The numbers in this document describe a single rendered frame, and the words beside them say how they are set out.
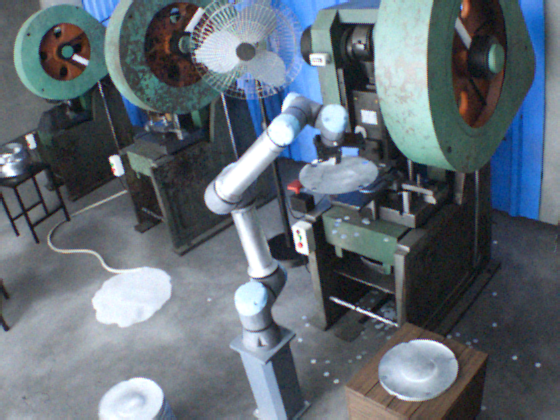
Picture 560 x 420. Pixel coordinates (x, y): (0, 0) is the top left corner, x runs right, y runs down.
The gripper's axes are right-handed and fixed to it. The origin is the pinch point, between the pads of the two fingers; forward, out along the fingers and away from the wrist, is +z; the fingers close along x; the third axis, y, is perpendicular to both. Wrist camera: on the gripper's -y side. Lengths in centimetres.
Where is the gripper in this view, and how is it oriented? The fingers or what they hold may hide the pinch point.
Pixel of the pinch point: (334, 159)
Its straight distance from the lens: 182.2
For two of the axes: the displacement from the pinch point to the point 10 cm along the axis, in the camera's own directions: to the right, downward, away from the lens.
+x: 2.2, 9.3, -2.8
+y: -9.8, 2.2, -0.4
